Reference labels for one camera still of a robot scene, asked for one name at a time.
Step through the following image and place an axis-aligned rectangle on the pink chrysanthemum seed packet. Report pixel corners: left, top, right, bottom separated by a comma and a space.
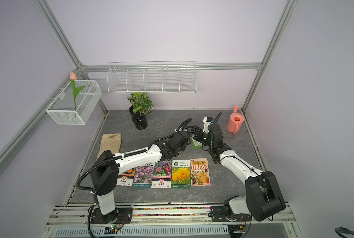
151, 161, 172, 188

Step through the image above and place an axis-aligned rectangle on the beige work glove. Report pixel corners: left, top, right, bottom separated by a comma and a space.
97, 133, 121, 159

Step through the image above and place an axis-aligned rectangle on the pink artificial tulip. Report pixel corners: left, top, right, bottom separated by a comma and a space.
69, 72, 85, 111

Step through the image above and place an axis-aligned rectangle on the green potted plant black pot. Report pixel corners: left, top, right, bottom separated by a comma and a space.
128, 92, 154, 130

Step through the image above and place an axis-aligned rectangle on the orange marigold seed packet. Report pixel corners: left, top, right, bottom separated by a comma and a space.
116, 168, 136, 187

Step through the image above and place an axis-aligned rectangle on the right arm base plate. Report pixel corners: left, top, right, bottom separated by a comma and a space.
208, 205, 251, 222

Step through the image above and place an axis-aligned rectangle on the pink watering can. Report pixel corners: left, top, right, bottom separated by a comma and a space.
226, 106, 244, 134

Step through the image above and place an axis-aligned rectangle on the white orange-print seed packet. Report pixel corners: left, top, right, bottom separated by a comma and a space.
190, 158, 211, 186

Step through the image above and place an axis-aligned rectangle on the green seed packet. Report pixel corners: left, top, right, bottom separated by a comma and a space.
191, 137, 203, 149

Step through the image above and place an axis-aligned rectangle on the white wire wall shelf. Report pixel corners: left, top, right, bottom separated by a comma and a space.
107, 61, 197, 93

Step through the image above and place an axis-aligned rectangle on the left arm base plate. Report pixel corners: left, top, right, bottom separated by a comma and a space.
90, 207, 133, 224

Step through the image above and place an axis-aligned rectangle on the white mesh wall basket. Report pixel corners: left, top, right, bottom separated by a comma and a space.
46, 80, 102, 125

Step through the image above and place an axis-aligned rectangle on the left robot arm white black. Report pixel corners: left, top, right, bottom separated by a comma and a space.
76, 118, 192, 215

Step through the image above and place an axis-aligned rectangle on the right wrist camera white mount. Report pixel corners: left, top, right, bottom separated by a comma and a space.
203, 117, 215, 133

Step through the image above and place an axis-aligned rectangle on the aluminium front rail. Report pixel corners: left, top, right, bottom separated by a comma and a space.
45, 203, 297, 230

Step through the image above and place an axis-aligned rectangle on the sunflower seed packet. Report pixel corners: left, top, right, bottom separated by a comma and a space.
171, 160, 191, 188

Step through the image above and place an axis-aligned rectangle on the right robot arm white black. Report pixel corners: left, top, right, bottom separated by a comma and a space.
187, 111, 286, 222

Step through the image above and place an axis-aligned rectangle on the purple flower seed packet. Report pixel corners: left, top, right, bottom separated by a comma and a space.
132, 163, 155, 188

